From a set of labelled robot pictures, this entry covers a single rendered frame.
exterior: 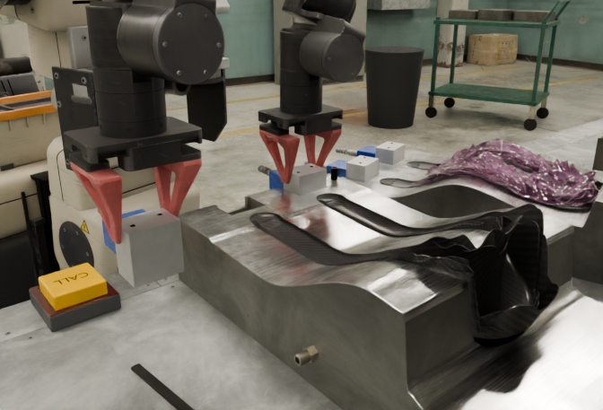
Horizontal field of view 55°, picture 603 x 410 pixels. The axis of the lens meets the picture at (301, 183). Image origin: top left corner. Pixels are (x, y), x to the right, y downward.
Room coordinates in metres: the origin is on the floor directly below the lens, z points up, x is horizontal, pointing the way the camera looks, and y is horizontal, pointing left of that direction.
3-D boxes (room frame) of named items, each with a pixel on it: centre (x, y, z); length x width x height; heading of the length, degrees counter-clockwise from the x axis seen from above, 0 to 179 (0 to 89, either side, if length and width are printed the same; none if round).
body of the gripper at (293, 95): (0.77, 0.00, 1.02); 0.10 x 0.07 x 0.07; 129
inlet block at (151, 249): (0.52, 0.17, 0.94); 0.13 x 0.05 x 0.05; 39
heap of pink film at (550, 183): (0.84, -0.32, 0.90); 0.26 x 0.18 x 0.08; 57
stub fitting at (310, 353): (0.44, 0.00, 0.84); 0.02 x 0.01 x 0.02; 129
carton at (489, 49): (8.47, -2.75, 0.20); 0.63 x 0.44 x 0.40; 123
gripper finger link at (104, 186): (0.48, 0.16, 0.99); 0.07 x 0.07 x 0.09; 39
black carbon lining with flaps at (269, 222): (0.57, -0.10, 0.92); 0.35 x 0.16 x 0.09; 39
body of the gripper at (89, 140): (0.49, 0.15, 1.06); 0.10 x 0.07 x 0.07; 129
